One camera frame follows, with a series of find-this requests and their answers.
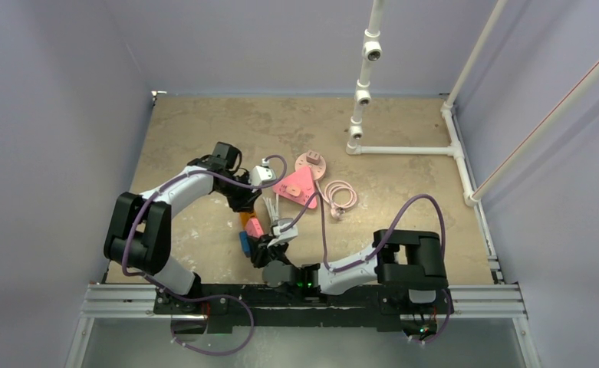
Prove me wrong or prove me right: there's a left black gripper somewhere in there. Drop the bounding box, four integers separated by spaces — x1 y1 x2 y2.
216 171 261 212

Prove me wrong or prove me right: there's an orange power strip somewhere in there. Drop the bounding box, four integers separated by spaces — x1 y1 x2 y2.
239 211 257 228

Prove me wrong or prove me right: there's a blue cube socket adapter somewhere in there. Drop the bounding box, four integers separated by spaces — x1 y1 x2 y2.
239 231 251 258

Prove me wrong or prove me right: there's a pink square plug adapter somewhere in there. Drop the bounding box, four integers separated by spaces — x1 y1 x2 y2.
245 217 265 238

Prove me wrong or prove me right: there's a white power cord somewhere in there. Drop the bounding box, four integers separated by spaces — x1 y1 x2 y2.
262 195 283 227

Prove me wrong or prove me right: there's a pink triangular power strip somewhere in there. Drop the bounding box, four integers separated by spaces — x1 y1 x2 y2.
272 167 318 209

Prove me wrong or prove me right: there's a pink round power strip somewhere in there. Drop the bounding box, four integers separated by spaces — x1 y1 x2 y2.
295 152 327 181

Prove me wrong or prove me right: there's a light pink small plug adapter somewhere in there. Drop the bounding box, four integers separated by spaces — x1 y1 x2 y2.
305 150 321 165

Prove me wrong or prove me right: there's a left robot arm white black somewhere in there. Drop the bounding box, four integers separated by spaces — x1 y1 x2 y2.
104 142 262 314

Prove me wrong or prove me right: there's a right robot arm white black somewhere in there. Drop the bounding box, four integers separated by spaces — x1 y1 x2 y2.
242 229 449 312

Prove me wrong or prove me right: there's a pink plug on triangular strip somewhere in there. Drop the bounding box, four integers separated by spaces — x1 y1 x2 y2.
286 185 302 198

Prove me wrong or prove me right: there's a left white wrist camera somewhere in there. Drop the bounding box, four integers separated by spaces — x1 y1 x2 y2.
249 159 278 187

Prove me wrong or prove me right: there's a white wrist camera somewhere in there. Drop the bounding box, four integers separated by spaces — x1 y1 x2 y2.
268 218 298 248
249 159 278 187

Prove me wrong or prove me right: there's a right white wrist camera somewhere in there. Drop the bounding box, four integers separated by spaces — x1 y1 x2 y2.
268 218 298 248

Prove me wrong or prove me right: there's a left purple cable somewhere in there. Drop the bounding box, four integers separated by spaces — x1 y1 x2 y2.
121 154 288 356

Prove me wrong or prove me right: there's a purple cable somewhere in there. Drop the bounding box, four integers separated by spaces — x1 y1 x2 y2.
278 190 453 347
121 154 288 356

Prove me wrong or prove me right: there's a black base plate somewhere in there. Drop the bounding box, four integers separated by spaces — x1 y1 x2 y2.
153 284 454 334

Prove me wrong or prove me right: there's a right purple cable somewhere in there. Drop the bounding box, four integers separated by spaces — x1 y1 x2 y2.
278 190 453 347

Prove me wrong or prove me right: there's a pink power cord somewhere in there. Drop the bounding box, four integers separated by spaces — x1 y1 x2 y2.
319 179 359 222

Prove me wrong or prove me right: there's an aluminium rail frame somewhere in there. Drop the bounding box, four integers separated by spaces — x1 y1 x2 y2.
65 284 541 367

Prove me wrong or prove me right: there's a white pvc pipe frame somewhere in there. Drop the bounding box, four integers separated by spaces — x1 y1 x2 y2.
346 1 599 208

